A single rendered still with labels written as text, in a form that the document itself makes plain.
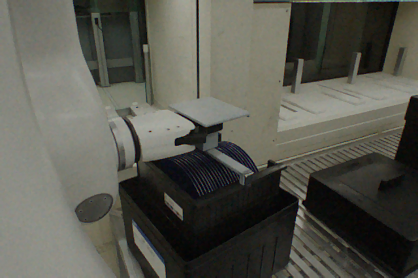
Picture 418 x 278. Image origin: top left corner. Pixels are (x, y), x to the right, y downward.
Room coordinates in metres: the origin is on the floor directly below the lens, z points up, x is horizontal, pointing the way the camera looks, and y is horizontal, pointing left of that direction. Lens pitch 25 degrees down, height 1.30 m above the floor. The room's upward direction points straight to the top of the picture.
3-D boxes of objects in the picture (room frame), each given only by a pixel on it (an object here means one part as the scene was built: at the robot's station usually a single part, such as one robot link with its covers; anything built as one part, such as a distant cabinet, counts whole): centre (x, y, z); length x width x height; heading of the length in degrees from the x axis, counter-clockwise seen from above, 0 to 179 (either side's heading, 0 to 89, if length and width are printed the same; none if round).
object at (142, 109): (1.02, 0.28, 0.89); 0.22 x 0.21 x 0.04; 26
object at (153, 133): (0.46, 0.08, 1.09); 0.11 x 0.10 x 0.07; 126
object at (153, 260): (0.52, 0.00, 0.85); 0.28 x 0.28 x 0.17; 36
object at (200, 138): (0.45, 0.03, 1.09); 0.08 x 0.06 x 0.01; 66
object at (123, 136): (0.42, 0.14, 1.09); 0.09 x 0.03 x 0.08; 36
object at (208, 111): (0.52, 0.00, 0.95); 0.24 x 0.20 x 0.32; 36
